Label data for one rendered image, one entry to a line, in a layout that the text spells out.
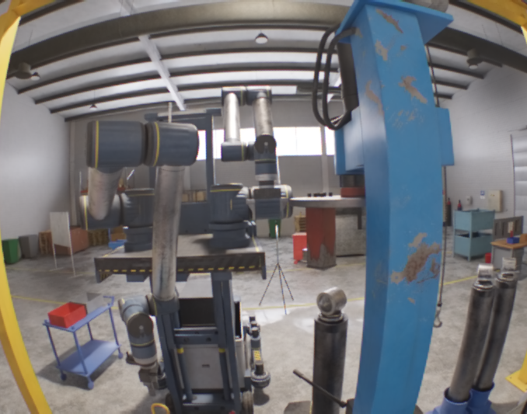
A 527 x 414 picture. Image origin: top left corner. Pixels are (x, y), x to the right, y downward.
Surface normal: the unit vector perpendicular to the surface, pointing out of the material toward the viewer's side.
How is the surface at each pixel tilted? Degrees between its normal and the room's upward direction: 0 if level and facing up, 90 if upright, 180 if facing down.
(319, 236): 90
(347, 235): 90
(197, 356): 90
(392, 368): 90
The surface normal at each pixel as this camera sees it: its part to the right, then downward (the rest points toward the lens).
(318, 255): -0.75, 0.07
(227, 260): 0.10, 0.05
